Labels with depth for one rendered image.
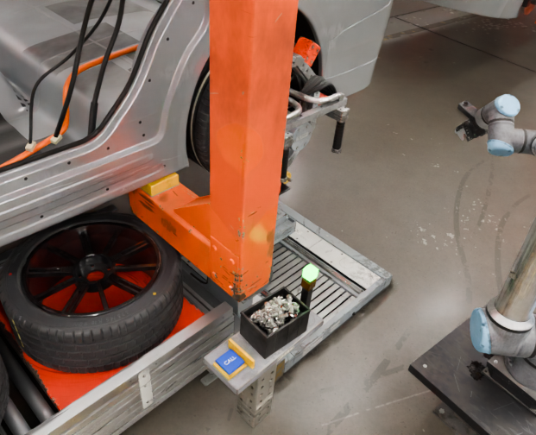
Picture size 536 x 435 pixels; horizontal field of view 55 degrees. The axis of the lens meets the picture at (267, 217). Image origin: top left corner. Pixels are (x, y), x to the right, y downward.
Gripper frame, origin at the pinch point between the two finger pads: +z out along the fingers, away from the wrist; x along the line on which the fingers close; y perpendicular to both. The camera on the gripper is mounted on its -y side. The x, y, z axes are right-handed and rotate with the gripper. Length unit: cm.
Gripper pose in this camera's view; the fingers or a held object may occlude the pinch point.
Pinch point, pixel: (457, 129)
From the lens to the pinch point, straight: 243.2
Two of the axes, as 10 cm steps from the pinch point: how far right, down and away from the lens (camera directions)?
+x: 9.2, -3.5, 1.9
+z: -1.5, 1.5, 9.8
